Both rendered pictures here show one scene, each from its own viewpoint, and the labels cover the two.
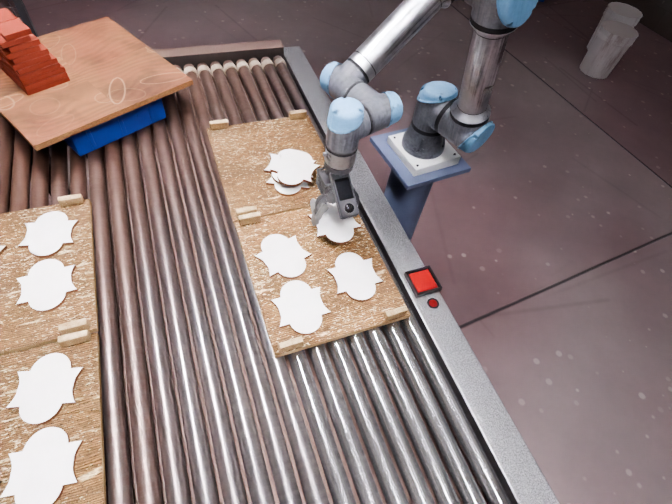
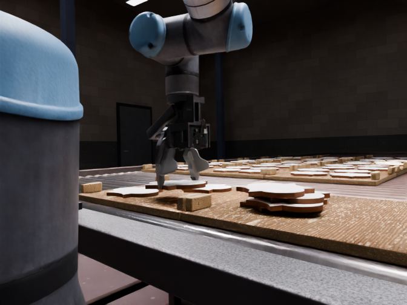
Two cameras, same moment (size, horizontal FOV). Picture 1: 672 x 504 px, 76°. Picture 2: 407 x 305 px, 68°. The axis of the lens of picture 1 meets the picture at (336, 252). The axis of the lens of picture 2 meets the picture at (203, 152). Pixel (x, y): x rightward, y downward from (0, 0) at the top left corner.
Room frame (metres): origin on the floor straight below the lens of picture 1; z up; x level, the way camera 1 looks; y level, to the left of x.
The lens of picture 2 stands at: (1.45, -0.16, 1.06)
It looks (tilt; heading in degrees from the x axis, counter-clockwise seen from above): 1 degrees down; 160
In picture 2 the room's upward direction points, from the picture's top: 1 degrees counter-clockwise
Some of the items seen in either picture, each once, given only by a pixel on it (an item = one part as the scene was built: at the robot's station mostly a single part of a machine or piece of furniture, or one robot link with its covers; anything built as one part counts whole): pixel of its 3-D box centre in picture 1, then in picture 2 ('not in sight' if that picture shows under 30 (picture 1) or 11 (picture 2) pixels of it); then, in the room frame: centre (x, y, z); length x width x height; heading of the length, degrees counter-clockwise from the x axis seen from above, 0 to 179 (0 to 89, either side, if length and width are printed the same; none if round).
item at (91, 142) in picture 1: (95, 100); not in sight; (1.09, 0.84, 0.97); 0.31 x 0.31 x 0.10; 55
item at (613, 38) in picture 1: (606, 50); not in sight; (3.87, -1.97, 0.19); 0.30 x 0.30 x 0.37
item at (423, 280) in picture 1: (422, 281); not in sight; (0.66, -0.24, 0.92); 0.06 x 0.06 x 0.01; 28
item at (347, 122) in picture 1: (345, 126); (181, 53); (0.79, 0.03, 1.27); 0.09 x 0.08 x 0.11; 136
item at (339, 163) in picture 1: (339, 154); (183, 88); (0.79, 0.03, 1.19); 0.08 x 0.08 x 0.05
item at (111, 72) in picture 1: (77, 73); not in sight; (1.13, 0.90, 1.03); 0.50 x 0.50 x 0.02; 55
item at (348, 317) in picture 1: (317, 267); (172, 195); (0.64, 0.04, 0.93); 0.41 x 0.35 x 0.02; 29
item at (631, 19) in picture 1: (612, 31); not in sight; (4.27, -2.12, 0.19); 0.30 x 0.30 x 0.37
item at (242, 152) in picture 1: (275, 163); (324, 213); (1.00, 0.24, 0.93); 0.41 x 0.35 x 0.02; 28
